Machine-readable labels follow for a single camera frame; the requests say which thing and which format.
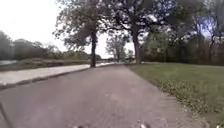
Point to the small distant tree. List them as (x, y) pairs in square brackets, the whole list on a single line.
[(116, 46)]

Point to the large dark-trunked tree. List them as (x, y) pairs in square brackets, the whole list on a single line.
[(93, 50)]

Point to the large leaning-trunk tree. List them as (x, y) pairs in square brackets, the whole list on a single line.
[(136, 50)]

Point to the grey-brown asphalt path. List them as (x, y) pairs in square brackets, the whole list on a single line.
[(100, 96)]

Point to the grassy bank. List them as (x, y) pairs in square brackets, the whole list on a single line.
[(43, 62)]

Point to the pale concrete road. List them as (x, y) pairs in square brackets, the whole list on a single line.
[(36, 73)]

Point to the wood of trees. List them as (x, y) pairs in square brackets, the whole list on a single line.
[(186, 43)]

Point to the grass field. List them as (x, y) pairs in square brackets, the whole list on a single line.
[(190, 81)]

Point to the distant row of trees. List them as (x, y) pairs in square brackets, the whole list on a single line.
[(30, 50)]

